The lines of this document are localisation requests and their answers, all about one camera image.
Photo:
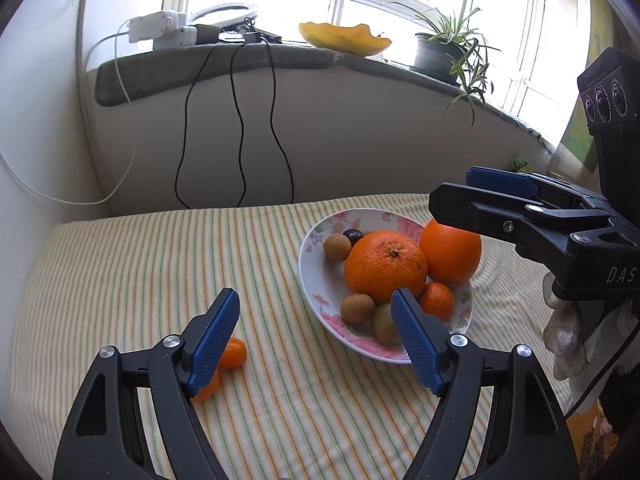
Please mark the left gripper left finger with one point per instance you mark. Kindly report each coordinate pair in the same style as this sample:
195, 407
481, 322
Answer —
103, 437

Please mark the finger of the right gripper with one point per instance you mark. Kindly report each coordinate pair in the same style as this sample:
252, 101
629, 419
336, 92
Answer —
537, 188
496, 215

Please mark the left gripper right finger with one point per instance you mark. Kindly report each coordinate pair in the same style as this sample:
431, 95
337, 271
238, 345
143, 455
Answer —
526, 435

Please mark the white gloved right hand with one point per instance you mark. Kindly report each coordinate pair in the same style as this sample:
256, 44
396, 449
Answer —
588, 346

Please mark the large smooth orange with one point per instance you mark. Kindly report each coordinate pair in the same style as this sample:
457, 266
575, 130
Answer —
452, 255

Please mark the small mandarin on cloth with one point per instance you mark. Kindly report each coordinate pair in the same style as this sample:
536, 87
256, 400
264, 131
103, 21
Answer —
206, 392

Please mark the small mandarin in plate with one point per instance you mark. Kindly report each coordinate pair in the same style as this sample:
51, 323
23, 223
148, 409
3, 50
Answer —
437, 299

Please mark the potted spider plant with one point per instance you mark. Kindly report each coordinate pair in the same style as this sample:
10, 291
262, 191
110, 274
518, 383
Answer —
454, 52

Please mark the small kumquat on cloth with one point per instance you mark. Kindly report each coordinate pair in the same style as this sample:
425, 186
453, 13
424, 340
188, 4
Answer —
234, 355

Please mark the large orange with stem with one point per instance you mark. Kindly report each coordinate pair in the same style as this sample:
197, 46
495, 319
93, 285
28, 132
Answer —
382, 262

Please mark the dark plum far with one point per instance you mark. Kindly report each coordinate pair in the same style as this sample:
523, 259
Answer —
353, 235

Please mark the green kiwi in plate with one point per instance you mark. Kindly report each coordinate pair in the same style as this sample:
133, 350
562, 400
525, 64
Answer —
383, 326

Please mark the small brown fruit behind mandarin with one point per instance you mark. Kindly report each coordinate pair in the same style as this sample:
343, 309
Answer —
337, 247

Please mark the striped tablecloth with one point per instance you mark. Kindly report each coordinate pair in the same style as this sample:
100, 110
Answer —
303, 406

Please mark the brown kiwi on cloth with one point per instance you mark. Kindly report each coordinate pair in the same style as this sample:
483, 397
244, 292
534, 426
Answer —
357, 309

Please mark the yellow bowl on sill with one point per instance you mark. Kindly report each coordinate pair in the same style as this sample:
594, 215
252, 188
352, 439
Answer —
356, 40

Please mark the floral white plate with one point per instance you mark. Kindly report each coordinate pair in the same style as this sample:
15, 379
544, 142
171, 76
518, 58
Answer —
323, 280

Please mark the black power adapter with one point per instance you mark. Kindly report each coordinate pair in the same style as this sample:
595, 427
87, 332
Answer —
207, 34

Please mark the grey sill mat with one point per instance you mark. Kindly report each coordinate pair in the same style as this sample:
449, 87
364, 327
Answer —
311, 95

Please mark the white power strip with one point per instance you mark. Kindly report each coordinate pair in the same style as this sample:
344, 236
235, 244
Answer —
167, 29

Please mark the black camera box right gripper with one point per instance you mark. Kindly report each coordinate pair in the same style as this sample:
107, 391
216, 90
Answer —
609, 90

